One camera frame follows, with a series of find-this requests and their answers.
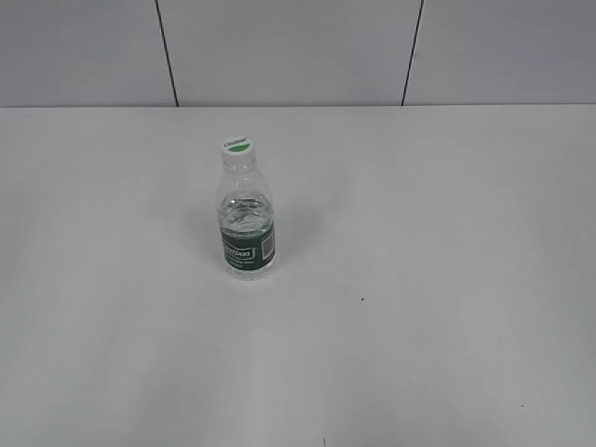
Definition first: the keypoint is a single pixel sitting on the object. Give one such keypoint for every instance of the clear cestbon water bottle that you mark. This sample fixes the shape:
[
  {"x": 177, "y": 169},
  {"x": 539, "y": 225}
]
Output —
[{"x": 246, "y": 221}]

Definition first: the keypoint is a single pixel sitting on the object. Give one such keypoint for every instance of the white green bottle cap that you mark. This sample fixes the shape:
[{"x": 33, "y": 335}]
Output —
[{"x": 238, "y": 151}]

